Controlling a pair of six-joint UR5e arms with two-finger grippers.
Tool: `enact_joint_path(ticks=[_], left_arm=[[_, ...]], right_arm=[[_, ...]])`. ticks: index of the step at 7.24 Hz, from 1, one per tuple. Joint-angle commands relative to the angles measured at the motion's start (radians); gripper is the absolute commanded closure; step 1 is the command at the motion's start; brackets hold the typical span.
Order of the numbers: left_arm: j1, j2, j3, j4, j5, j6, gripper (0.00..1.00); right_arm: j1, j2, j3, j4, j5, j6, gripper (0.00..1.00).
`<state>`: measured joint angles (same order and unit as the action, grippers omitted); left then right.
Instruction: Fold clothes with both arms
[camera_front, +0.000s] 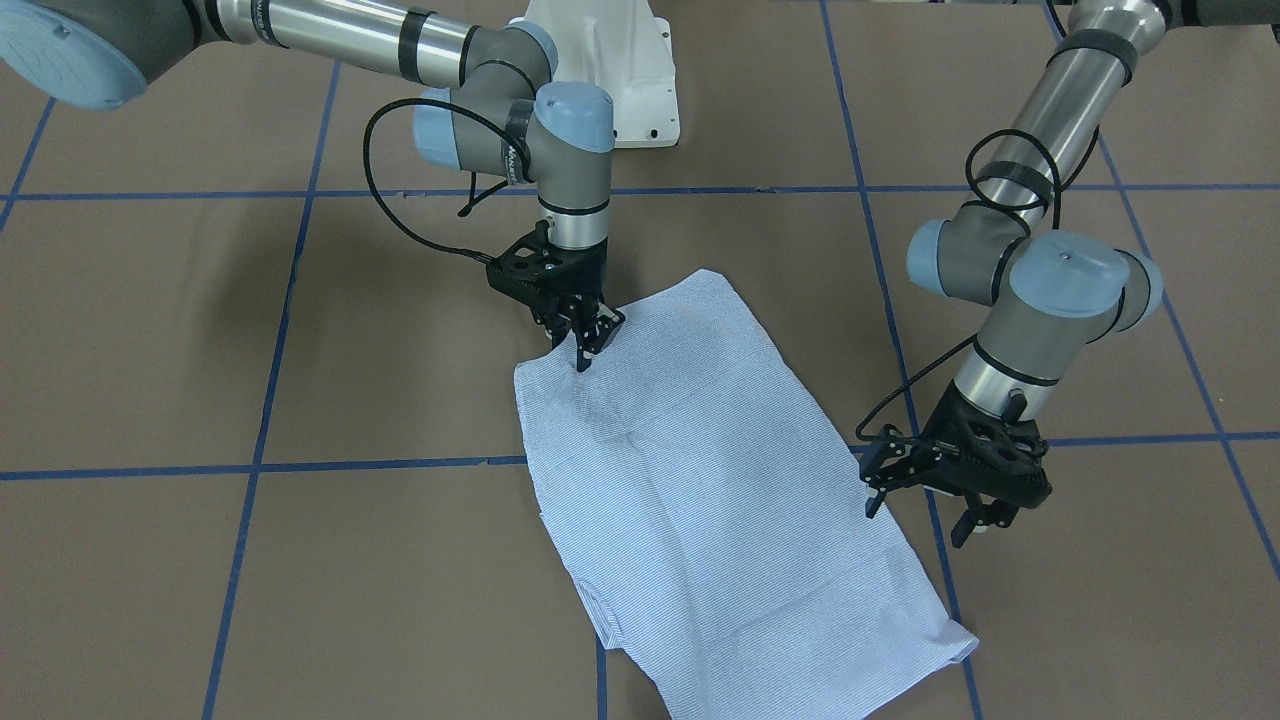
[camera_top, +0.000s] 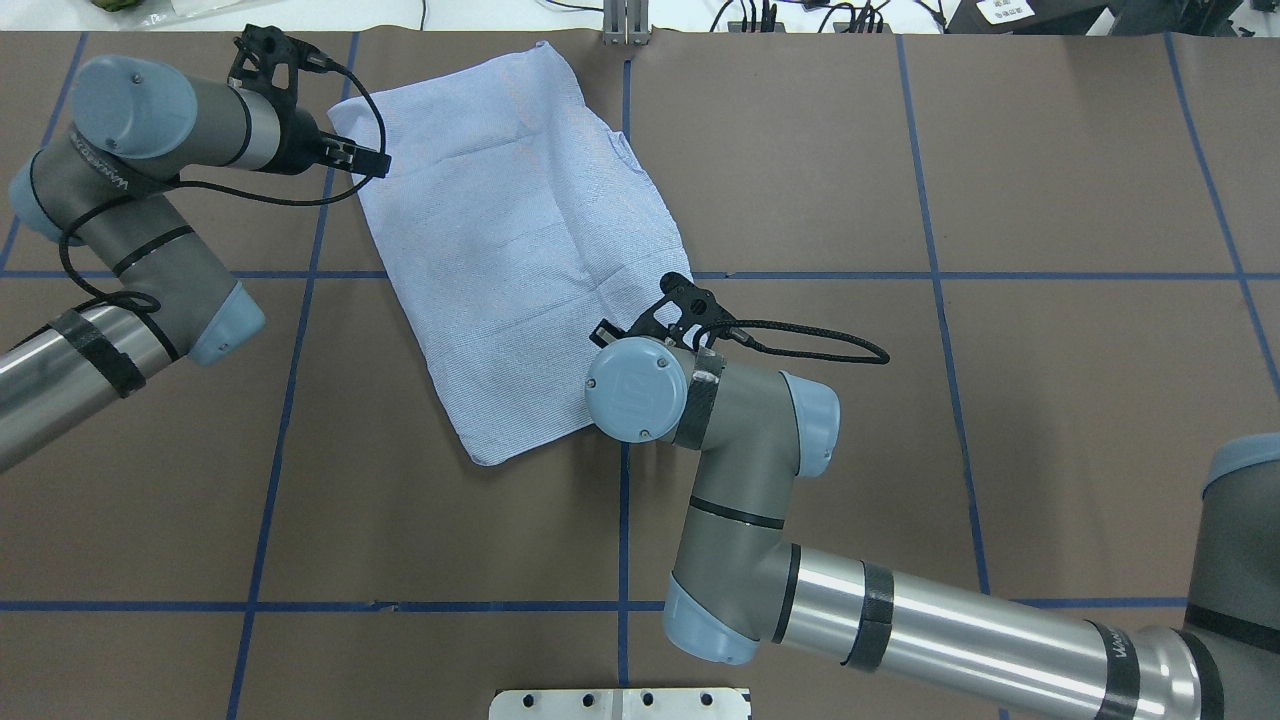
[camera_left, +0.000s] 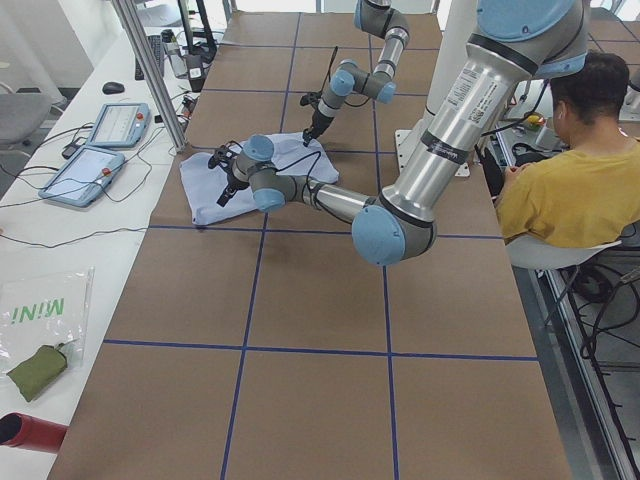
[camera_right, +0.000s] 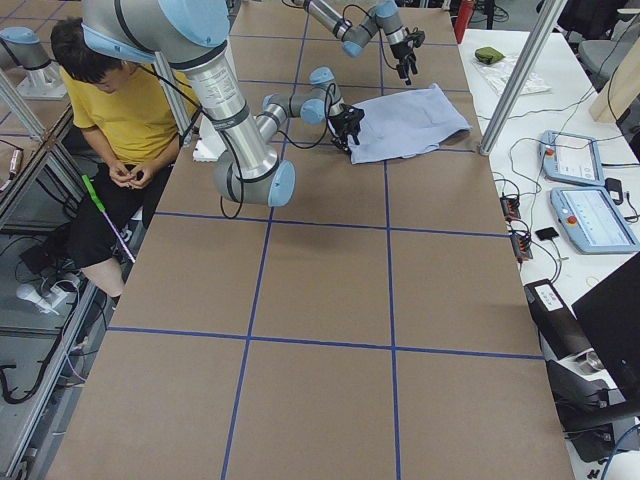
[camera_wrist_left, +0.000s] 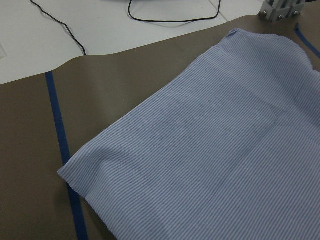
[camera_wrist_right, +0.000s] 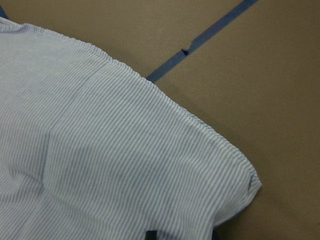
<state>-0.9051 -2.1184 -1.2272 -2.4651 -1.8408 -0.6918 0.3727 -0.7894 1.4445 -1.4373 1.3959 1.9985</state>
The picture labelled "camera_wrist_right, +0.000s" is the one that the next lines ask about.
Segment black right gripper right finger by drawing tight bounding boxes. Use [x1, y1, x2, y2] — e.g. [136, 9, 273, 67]
[211, 228, 220, 240]

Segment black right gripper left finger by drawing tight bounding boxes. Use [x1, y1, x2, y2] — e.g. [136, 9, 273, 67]
[145, 230, 158, 240]

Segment light blue striped shirt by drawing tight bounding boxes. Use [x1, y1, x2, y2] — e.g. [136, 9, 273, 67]
[0, 18, 262, 240]

